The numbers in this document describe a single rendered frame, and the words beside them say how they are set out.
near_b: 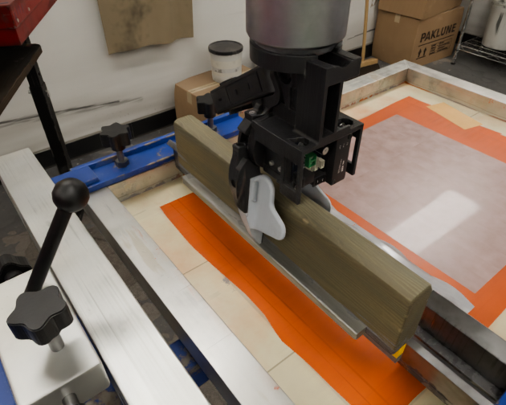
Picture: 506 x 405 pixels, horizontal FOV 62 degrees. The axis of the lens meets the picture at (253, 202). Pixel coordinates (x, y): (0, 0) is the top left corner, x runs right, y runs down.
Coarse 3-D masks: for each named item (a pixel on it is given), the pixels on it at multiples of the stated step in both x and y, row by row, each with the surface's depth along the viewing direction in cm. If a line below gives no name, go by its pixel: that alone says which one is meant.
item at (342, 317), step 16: (192, 176) 55; (208, 192) 52; (224, 208) 50; (240, 224) 48; (272, 256) 44; (288, 272) 42; (304, 272) 42; (304, 288) 41; (320, 288) 41; (320, 304) 40; (336, 304) 39; (336, 320) 39; (352, 320) 38; (352, 336) 38
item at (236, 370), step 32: (416, 64) 97; (352, 96) 88; (448, 96) 90; (480, 96) 85; (96, 192) 60; (128, 192) 64; (96, 224) 59; (128, 224) 55; (128, 256) 51; (160, 256) 51; (160, 288) 47; (192, 288) 47; (192, 320) 44; (192, 352) 44; (224, 352) 41; (224, 384) 39; (256, 384) 38
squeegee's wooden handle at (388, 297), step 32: (192, 128) 52; (192, 160) 53; (224, 160) 47; (224, 192) 50; (288, 224) 41; (320, 224) 38; (288, 256) 44; (320, 256) 39; (352, 256) 35; (384, 256) 35; (352, 288) 37; (384, 288) 33; (416, 288) 32; (384, 320) 35; (416, 320) 35
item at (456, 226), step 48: (432, 192) 66; (480, 192) 66; (384, 240) 58; (432, 240) 58; (480, 240) 58; (288, 288) 51; (480, 288) 51; (288, 336) 46; (336, 336) 46; (336, 384) 42; (384, 384) 42
